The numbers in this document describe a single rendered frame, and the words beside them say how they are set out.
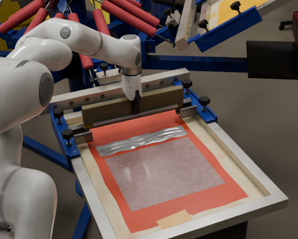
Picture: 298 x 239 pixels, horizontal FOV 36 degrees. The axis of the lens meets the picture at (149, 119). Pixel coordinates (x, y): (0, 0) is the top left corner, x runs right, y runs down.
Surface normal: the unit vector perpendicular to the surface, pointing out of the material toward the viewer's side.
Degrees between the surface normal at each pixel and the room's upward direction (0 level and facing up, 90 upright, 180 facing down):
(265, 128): 0
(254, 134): 0
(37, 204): 68
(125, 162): 0
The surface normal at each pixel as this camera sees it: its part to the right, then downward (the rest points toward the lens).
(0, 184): -0.15, -0.44
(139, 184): -0.04, -0.84
